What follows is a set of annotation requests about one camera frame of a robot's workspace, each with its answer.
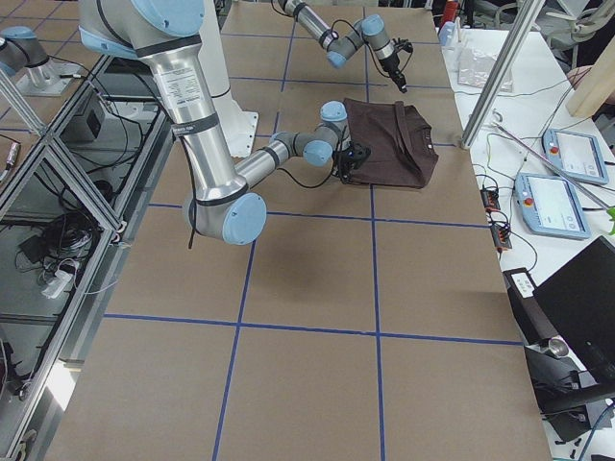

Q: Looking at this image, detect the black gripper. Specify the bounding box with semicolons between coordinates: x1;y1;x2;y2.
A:
381;45;407;93
335;142;353;184

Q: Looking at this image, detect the dark brown t-shirt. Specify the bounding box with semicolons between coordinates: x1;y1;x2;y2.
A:
344;98;438;189

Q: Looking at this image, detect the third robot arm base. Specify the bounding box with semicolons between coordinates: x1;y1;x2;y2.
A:
1;26;82;97

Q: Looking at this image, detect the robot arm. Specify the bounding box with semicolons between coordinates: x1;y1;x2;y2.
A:
79;1;353;245
271;1;413;93

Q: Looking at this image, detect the clear plastic bag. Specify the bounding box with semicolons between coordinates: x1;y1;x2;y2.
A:
456;48;499;88

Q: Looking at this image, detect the red cylinder can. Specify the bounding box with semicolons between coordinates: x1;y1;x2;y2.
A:
441;0;458;24

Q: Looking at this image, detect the black power strip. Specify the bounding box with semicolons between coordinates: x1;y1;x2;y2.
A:
480;187;512;254

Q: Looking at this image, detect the far blue teach pendant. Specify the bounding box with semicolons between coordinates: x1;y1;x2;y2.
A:
542;129;609;185

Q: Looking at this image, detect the blue teach pendant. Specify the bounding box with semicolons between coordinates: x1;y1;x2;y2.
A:
514;173;591;240
542;129;609;185

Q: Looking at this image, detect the near blue teach pendant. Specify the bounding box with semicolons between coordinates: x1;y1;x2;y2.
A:
514;173;591;240

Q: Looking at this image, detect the wooden beam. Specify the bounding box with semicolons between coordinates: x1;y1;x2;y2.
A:
566;38;614;118

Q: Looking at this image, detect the white reacher grabber stick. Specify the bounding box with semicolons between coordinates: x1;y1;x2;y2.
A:
489;120;615;212

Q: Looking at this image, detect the black laptop monitor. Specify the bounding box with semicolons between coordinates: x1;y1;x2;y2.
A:
534;236;614;382

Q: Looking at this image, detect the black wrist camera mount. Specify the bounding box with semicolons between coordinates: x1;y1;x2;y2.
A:
347;142;371;169
393;38;413;56

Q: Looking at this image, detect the aluminium camera post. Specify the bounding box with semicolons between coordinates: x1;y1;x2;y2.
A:
460;0;545;150

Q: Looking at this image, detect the aluminium frame rail structure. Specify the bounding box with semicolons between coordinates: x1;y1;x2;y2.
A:
1;58;171;460

